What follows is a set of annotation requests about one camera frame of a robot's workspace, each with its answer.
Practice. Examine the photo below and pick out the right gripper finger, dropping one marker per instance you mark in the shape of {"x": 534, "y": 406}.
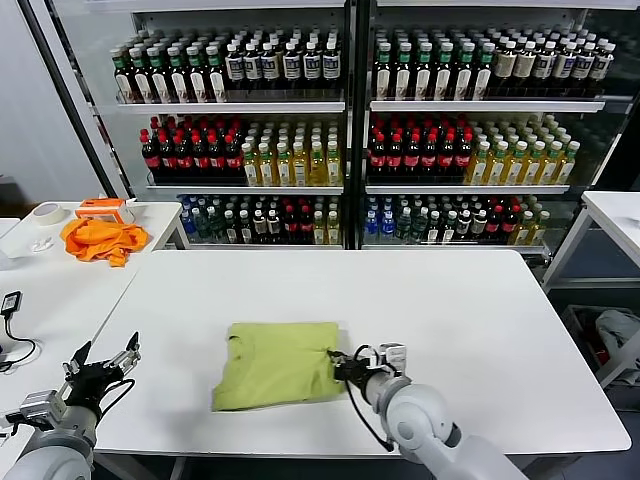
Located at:
{"x": 341, "y": 355}
{"x": 341, "y": 365}

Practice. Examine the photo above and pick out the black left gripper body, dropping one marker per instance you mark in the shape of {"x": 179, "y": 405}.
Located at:
{"x": 90, "y": 382}

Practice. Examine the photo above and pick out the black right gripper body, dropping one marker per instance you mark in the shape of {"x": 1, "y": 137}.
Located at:
{"x": 355, "y": 372}

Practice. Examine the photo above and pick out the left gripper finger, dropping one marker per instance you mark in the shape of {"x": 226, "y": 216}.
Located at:
{"x": 125, "y": 356}
{"x": 77, "y": 365}

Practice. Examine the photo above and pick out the lime green t-shirt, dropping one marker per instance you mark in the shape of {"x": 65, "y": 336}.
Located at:
{"x": 280, "y": 365}

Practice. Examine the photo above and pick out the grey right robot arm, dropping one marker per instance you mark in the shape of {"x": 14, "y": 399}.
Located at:
{"x": 425, "y": 420}

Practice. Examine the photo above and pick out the white side table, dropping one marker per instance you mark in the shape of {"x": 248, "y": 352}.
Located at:
{"x": 65, "y": 320}
{"x": 615, "y": 210}
{"x": 160, "y": 220}

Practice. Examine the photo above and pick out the black power adapter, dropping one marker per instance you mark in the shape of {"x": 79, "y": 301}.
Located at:
{"x": 11, "y": 302}

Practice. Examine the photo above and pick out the crumpled orange cloth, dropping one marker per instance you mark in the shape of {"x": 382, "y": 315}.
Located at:
{"x": 100, "y": 242}

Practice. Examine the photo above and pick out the yellow juice bottle white cap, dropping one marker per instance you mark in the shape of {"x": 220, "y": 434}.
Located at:
{"x": 319, "y": 232}
{"x": 478, "y": 172}
{"x": 496, "y": 172}
{"x": 531, "y": 172}
{"x": 250, "y": 172}
{"x": 284, "y": 172}
{"x": 334, "y": 172}
{"x": 540, "y": 232}
{"x": 333, "y": 232}
{"x": 317, "y": 172}
{"x": 513, "y": 172}
{"x": 267, "y": 172}
{"x": 300, "y": 172}
{"x": 548, "y": 172}
{"x": 565, "y": 172}
{"x": 524, "y": 232}

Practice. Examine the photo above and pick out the blue water bottle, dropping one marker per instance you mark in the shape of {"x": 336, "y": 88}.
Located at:
{"x": 188, "y": 227}
{"x": 371, "y": 231}
{"x": 387, "y": 231}

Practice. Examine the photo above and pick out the cola bottle red cap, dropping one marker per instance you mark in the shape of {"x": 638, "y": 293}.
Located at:
{"x": 462, "y": 161}
{"x": 445, "y": 161}
{"x": 305, "y": 227}
{"x": 233, "y": 162}
{"x": 291, "y": 227}
{"x": 151, "y": 162}
{"x": 168, "y": 162}
{"x": 201, "y": 162}
{"x": 184, "y": 162}
{"x": 428, "y": 161}
{"x": 394, "y": 161}
{"x": 494, "y": 227}
{"x": 509, "y": 227}
{"x": 376, "y": 161}
{"x": 411, "y": 161}
{"x": 217, "y": 162}

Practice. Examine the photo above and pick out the white metal shelf board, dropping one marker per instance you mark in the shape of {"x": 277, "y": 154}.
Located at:
{"x": 465, "y": 190}
{"x": 200, "y": 4}
{"x": 500, "y": 4}
{"x": 225, "y": 109}
{"x": 475, "y": 107}
{"x": 450, "y": 248}
{"x": 240, "y": 191}
{"x": 265, "y": 246}

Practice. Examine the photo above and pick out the green water bottle white cap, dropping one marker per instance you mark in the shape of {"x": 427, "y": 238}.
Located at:
{"x": 404, "y": 229}
{"x": 419, "y": 229}

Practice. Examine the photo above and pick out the dark drink bottle white cap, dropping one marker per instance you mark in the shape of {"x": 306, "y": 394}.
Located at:
{"x": 449, "y": 231}
{"x": 479, "y": 230}
{"x": 273, "y": 229}
{"x": 229, "y": 230}
{"x": 434, "y": 231}
{"x": 464, "y": 230}
{"x": 244, "y": 230}
{"x": 259, "y": 229}

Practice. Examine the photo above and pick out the beige masking tape roll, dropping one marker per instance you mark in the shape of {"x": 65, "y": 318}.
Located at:
{"x": 47, "y": 223}

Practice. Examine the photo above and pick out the large white table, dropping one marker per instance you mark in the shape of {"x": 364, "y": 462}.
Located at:
{"x": 475, "y": 280}

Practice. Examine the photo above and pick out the orange and white box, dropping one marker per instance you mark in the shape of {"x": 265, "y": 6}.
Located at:
{"x": 100, "y": 206}

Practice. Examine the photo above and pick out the black plastic crate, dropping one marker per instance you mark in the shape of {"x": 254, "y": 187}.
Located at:
{"x": 575, "y": 325}

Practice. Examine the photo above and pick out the beverage display shelving unit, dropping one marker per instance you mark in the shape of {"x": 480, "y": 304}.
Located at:
{"x": 357, "y": 125}

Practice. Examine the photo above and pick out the black framed glass door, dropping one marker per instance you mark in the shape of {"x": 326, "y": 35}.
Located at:
{"x": 73, "y": 100}

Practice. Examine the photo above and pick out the grey crumpled cloth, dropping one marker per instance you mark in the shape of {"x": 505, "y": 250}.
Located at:
{"x": 617, "y": 325}

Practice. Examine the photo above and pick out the dark tea bottle green cap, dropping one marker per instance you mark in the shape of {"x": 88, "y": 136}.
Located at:
{"x": 383, "y": 77}
{"x": 124, "y": 82}
{"x": 216, "y": 82}
{"x": 160, "y": 82}
{"x": 178, "y": 82}
{"x": 142, "y": 82}
{"x": 197, "y": 82}
{"x": 403, "y": 77}
{"x": 442, "y": 77}
{"x": 481, "y": 77}
{"x": 462, "y": 77}
{"x": 423, "y": 77}

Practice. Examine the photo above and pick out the dark bottle blue label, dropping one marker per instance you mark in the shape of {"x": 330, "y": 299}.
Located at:
{"x": 291, "y": 67}
{"x": 252, "y": 67}
{"x": 600, "y": 67}
{"x": 562, "y": 67}
{"x": 542, "y": 67}
{"x": 234, "y": 67}
{"x": 581, "y": 67}
{"x": 330, "y": 67}
{"x": 311, "y": 67}
{"x": 270, "y": 67}

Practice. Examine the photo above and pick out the dark bottle beige label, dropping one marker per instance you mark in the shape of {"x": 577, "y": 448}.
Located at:
{"x": 504, "y": 65}
{"x": 523, "y": 65}

